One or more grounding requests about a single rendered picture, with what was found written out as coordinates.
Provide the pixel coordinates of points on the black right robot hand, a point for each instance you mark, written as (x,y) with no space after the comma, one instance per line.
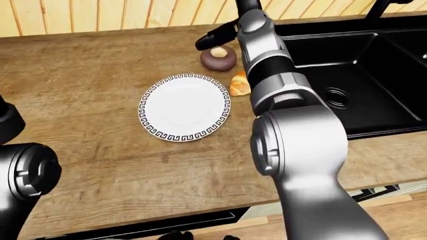
(218,33)

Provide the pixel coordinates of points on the chocolate donut with cream centre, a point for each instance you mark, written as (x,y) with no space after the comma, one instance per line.
(218,60)

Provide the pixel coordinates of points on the golden croissant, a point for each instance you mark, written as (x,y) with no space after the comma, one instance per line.
(239,85)

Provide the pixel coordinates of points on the white plate with patterned rim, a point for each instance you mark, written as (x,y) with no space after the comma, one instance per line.
(184,107)

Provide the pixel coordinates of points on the black kitchen sink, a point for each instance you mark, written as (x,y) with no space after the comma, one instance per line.
(353,82)

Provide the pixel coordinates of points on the black sink faucet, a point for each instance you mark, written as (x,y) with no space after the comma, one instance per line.
(378,8)

